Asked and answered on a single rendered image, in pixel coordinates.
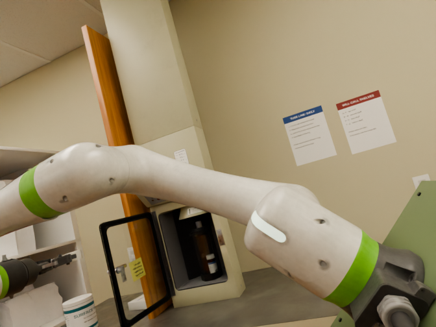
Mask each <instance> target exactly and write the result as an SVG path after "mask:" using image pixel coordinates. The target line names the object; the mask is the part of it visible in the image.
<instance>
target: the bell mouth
mask: <svg viewBox="0 0 436 327"><path fill-rule="evenodd" d="M204 213H208V212H206V211H204V210H200V209H197V208H193V207H190V206H184V207H182V208H181V209H180V217H179V220H181V219H186V218H189V217H194V216H196V215H201V214H204Z"/></svg>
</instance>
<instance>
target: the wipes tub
mask: <svg viewBox="0 0 436 327"><path fill-rule="evenodd" d="M62 307H63V310H64V317H65V320H66V326H67V327H98V325H99V324H98V320H97V314H96V310H95V304H94V301H93V295H92V294H91V293H88V294H85V295H81V296H78V297H75V298H72V299H70V300H68V301H66V302H64V303H63V304H62Z"/></svg>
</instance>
